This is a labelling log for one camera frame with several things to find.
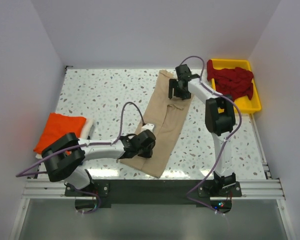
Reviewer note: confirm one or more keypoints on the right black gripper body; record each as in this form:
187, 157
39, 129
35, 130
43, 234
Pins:
182, 93

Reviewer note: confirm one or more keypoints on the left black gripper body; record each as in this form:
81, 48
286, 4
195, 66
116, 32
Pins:
145, 152

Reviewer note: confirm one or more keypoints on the beige t shirt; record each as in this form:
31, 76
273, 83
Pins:
168, 116

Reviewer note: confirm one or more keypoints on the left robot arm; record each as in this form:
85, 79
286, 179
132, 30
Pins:
64, 158

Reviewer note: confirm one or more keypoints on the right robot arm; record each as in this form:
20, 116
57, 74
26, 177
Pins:
219, 121

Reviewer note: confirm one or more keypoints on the dark red t shirt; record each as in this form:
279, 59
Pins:
236, 82

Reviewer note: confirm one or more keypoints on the white folded t shirt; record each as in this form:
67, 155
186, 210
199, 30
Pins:
88, 127

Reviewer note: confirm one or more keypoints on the yellow plastic tray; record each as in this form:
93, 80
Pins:
244, 104

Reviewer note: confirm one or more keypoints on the orange folded t shirt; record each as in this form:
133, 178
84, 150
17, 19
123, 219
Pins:
57, 130

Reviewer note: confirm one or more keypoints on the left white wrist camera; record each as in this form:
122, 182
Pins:
148, 126

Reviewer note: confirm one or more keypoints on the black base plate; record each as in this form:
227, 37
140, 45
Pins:
162, 192

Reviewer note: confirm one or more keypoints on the aluminium frame rail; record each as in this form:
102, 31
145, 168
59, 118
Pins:
270, 189

